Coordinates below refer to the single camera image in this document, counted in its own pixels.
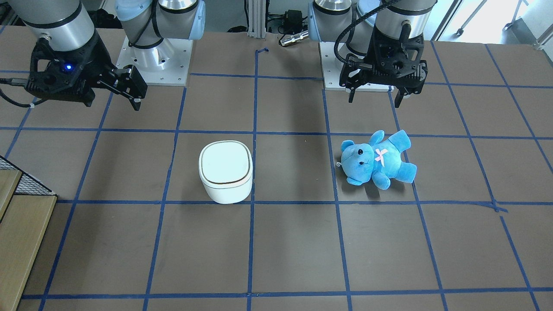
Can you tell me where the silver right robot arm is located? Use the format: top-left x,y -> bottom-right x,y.
1,0 -> 206,111

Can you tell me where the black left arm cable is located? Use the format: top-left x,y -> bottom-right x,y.
334,0 -> 407,65

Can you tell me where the aluminium profile post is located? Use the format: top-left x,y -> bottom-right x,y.
246,0 -> 267,39

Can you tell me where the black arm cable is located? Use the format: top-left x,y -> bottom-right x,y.
334,0 -> 407,65
0,78 -> 48,108

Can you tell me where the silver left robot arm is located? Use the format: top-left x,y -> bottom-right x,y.
308,0 -> 436,108

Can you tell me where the silver metal cylinder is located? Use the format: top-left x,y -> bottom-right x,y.
279,32 -> 309,48

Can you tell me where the black power adapter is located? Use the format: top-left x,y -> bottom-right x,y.
283,10 -> 303,30

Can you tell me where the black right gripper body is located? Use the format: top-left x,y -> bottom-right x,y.
25,37 -> 116,107

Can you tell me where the wooden shelf with mesh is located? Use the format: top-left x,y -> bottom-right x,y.
0,157 -> 57,311

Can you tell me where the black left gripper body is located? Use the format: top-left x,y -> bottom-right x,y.
339,26 -> 428,94

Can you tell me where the white trash can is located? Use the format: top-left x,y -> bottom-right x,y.
199,140 -> 253,204

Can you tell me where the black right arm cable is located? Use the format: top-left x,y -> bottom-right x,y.
0,78 -> 48,108

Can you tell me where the blue teddy bear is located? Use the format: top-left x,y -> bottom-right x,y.
336,130 -> 417,190

